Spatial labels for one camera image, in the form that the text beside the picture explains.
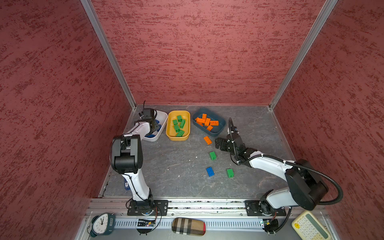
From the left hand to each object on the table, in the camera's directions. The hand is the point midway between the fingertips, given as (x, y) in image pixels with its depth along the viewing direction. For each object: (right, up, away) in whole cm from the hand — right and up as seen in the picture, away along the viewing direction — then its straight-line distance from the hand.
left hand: (152, 129), depth 99 cm
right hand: (+44, -8, -9) cm, 46 cm away
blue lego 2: (0, +5, +11) cm, 12 cm away
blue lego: (+38, -24, -14) cm, 47 cm away
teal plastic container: (+44, +10, +14) cm, 47 cm away
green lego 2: (+16, 0, +5) cm, 17 cm away
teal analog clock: (-13, -41, -33) cm, 54 cm away
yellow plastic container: (+11, +6, +11) cm, 17 cm away
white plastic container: (+4, +9, +11) cm, 15 cm away
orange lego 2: (+38, +5, +8) cm, 39 cm away
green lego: (+17, +8, +11) cm, 22 cm away
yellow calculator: (+83, -43, -31) cm, 98 cm away
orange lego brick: (+33, +6, +11) cm, 35 cm away
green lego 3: (+50, -25, -14) cm, 57 cm away
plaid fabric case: (+26, -42, -32) cm, 59 cm away
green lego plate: (+18, -3, +4) cm, 19 cm away
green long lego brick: (+20, +5, +9) cm, 22 cm away
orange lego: (+36, +9, +14) cm, 40 cm away
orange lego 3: (+43, +4, +8) cm, 44 cm away
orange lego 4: (+39, +1, +6) cm, 40 cm away
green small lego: (+40, -16, -9) cm, 44 cm away
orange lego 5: (+38, -7, +1) cm, 39 cm away
